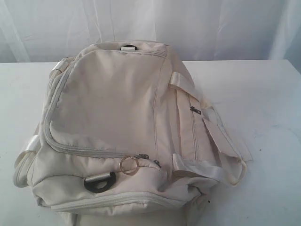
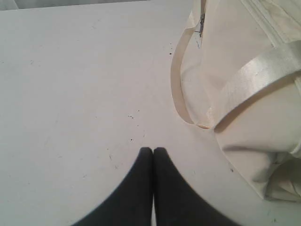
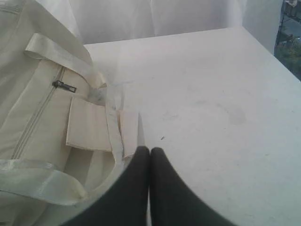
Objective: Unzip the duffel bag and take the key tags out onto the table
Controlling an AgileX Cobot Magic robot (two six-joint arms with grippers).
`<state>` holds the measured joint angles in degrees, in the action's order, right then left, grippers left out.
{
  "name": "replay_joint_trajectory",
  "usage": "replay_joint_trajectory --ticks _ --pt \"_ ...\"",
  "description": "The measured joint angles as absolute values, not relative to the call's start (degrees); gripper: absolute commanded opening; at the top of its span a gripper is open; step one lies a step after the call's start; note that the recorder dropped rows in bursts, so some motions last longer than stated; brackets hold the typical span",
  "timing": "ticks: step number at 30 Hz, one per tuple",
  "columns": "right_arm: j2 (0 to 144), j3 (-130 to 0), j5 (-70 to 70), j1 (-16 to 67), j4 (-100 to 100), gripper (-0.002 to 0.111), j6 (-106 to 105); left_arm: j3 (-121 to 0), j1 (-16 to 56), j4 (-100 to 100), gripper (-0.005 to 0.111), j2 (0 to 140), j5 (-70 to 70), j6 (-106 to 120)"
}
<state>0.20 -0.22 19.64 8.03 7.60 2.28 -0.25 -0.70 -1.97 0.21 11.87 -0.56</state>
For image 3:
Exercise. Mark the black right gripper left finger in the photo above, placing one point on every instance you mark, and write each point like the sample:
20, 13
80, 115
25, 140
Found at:
125, 203

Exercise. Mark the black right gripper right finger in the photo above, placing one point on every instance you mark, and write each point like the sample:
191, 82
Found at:
172, 203

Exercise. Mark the cream duffel bag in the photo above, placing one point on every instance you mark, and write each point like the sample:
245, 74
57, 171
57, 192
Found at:
64, 141

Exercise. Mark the white backdrop curtain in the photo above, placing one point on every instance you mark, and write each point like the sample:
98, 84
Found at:
96, 21

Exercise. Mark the dark clutter beyond table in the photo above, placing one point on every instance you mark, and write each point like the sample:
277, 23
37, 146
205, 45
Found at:
288, 42

